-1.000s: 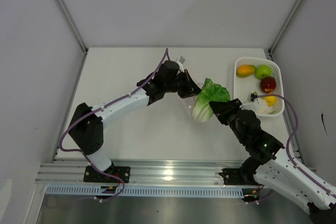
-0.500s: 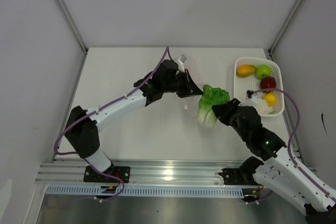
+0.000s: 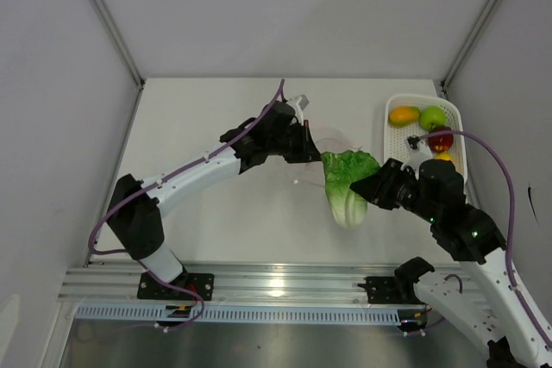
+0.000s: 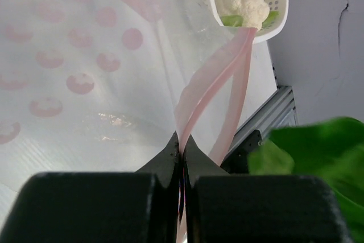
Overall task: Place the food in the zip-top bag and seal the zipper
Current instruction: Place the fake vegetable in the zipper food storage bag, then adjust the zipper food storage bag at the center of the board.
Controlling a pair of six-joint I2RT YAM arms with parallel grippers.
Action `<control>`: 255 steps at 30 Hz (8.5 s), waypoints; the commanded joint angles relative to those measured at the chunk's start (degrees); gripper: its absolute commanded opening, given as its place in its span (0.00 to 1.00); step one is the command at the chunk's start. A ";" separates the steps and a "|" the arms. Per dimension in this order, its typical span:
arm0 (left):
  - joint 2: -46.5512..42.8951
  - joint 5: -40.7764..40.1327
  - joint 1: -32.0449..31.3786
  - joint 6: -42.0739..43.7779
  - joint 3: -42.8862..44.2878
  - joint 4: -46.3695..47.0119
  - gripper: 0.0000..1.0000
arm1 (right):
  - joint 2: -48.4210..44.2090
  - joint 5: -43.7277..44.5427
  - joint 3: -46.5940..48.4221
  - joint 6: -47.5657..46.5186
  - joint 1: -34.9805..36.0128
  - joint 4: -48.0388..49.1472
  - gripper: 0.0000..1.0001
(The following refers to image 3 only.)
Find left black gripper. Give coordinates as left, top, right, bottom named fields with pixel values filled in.
left=268, top=121, right=323, bottom=165

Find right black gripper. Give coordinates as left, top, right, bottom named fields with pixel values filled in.
left=350, top=158, right=440, bottom=223

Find clear pink-dotted zip bag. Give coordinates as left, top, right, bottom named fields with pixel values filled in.
left=285, top=127, right=363, bottom=189

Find green toy cabbage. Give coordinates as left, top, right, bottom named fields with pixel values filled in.
left=324, top=151, right=380, bottom=229

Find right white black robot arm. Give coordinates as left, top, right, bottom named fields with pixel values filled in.
left=350, top=159, right=551, bottom=367

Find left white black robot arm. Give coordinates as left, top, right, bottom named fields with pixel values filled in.
left=107, top=95, right=321, bottom=299

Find white plastic basket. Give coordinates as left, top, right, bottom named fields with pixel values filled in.
left=383, top=94, right=463, bottom=162

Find orange yellow toy mango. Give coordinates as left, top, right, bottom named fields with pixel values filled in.
left=388, top=106, right=421, bottom=128

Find yellow toy lemon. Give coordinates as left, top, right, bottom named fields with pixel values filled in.
left=434, top=152, right=455, bottom=164

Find red toy apple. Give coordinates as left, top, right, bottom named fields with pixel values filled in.
left=427, top=125, right=455, bottom=153

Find green toy apple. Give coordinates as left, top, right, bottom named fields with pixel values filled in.
left=418, top=106, right=447, bottom=132

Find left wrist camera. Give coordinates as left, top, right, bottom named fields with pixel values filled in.
left=286, top=94, right=310, bottom=115

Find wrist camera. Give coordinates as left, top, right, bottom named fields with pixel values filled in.
left=405, top=136, right=433, bottom=170
left=286, top=94, right=310, bottom=115

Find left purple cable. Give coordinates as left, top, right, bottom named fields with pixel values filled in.
left=87, top=78, right=286, bottom=256

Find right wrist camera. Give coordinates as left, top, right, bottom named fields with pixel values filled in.
left=405, top=136, right=433, bottom=170

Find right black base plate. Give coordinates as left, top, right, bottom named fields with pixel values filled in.
left=357, top=276, right=411, bottom=304

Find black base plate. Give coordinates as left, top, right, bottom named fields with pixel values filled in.
left=136, top=272, right=215, bottom=302
left=357, top=276, right=411, bottom=304

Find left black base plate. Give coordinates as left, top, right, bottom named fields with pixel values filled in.
left=136, top=272, right=215, bottom=302

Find left aluminium frame post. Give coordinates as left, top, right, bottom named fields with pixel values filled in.
left=89, top=0, right=145, bottom=87

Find aluminium frame post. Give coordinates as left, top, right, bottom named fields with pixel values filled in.
left=439, top=0, right=504, bottom=95
left=89, top=0, right=145, bottom=87

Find aluminium mounting rail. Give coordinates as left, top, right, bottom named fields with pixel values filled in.
left=57, top=261, right=397, bottom=308

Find right aluminium frame post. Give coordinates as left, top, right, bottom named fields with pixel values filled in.
left=439, top=0, right=504, bottom=95

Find white slotted cable duct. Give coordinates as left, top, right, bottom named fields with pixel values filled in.
left=75, top=303, right=401, bottom=327

